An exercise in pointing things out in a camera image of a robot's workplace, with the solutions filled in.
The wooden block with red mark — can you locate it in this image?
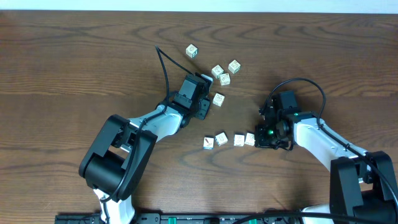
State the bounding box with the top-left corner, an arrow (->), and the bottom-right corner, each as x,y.
203,137 -> 214,150

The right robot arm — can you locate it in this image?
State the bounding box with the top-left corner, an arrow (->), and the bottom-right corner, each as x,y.
255,106 -> 397,223

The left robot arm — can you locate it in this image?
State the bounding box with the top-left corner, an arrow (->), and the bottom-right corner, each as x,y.
78,93 -> 211,223

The wooden block with teal side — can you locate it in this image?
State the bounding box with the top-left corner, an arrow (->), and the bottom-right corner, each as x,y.
185,44 -> 198,58

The wooden block green edge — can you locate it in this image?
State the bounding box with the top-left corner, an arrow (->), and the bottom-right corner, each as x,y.
228,60 -> 241,74

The left black cable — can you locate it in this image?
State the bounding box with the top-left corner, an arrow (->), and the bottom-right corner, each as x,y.
99,45 -> 195,224

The black cable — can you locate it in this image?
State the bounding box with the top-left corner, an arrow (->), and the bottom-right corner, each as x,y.
231,77 -> 398,224
99,45 -> 195,224

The right black cable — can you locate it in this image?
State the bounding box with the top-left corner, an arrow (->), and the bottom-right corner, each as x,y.
231,77 -> 398,224

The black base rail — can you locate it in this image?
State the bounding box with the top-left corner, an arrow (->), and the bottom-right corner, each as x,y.
54,213 -> 307,224

